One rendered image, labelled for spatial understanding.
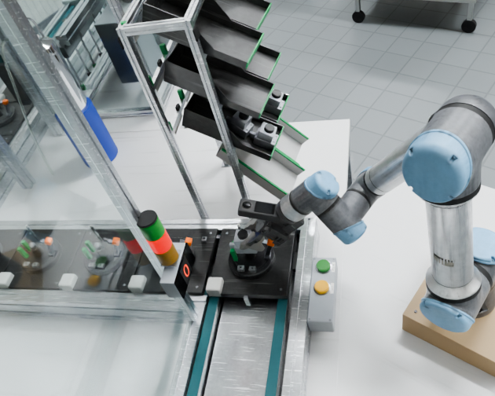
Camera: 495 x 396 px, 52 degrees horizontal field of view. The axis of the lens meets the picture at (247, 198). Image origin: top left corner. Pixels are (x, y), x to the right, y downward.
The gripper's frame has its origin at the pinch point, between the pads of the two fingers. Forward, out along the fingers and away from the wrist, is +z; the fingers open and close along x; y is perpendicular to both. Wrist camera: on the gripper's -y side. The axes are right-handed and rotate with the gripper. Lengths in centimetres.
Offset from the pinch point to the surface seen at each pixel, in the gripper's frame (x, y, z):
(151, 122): 81, -27, 60
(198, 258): 0.1, -3.6, 20.0
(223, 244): 5.6, 1.3, 14.8
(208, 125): 22.9, -22.7, -9.8
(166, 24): 19, -47, -34
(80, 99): 59, -57, 46
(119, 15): 85, -60, 22
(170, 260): -21.0, -20.8, -6.5
